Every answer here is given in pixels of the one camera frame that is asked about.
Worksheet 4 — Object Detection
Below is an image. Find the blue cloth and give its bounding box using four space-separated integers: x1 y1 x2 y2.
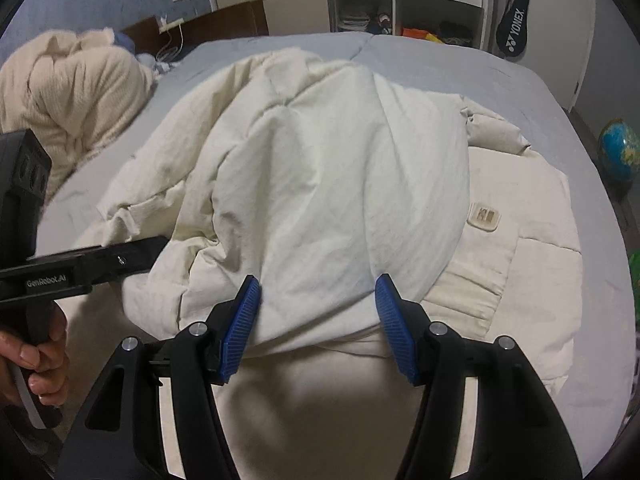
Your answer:
115 30 161 78

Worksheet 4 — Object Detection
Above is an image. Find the blue globe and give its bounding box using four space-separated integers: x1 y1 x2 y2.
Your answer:
597 119 640 186

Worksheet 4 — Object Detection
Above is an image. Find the person's left hand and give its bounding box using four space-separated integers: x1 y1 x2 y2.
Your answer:
0 310 71 409

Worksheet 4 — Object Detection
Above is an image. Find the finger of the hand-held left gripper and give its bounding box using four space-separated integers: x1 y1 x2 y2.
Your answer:
101 235 169 282

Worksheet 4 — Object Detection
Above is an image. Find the white charging cable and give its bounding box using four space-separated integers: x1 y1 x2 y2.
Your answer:
156 25 185 63

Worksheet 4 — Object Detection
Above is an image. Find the orange and yellow cloth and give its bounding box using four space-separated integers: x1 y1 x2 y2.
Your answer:
402 27 444 44

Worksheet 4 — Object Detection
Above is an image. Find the black racket bag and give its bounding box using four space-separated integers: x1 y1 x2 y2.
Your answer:
495 0 534 57

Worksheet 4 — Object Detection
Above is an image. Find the wooden headboard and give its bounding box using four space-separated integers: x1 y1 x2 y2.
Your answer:
122 0 271 53

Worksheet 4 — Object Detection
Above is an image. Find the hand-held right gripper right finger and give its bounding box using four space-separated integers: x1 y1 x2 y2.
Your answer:
375 274 583 480

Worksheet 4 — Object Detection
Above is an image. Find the green shopping bag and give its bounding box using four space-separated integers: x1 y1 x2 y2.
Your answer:
627 250 640 322

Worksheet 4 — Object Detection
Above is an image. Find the white hooded jacket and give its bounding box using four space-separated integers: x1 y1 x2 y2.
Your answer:
82 47 583 480

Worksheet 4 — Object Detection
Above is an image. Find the bed with grey sheet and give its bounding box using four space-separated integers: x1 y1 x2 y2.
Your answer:
37 32 636 480

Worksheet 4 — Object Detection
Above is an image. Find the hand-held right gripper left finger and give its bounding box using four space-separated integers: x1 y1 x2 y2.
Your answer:
57 275 263 480

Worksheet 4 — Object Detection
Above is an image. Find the cream knitted blanket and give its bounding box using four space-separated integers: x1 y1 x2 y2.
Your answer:
0 30 158 201

